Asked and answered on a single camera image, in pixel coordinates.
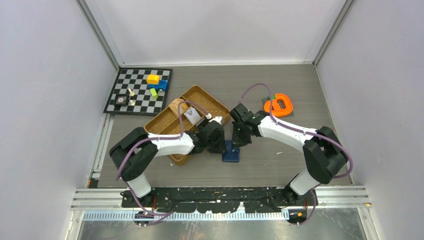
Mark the metal chess pawn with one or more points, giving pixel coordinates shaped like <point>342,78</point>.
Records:
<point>130,92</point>

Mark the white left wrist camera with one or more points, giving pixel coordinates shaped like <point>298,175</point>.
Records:
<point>217,119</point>

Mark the green toy block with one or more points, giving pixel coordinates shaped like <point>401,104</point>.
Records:
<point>153,93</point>

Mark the silver credit card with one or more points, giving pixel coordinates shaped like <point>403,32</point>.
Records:
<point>193,115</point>

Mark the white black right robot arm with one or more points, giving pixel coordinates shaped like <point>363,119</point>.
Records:
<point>323,154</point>

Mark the yellow toy block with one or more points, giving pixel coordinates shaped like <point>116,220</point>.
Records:
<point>153,79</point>

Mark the black white checkerboard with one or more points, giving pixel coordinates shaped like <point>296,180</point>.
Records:
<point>142,103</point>

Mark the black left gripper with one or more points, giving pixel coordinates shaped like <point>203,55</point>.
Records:
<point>220,148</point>

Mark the black square chess piece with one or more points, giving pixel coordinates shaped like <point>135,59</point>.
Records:
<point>121,100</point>

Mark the black mounting rail base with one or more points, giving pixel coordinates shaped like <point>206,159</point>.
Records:
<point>219,200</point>

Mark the blue toy car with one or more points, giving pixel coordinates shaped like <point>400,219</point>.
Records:
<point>161,86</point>

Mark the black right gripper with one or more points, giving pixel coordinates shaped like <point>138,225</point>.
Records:
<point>237,141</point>

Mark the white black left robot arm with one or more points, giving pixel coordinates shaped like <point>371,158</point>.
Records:
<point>135,151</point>

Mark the blue leather card holder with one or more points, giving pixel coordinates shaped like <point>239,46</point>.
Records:
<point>232,153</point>

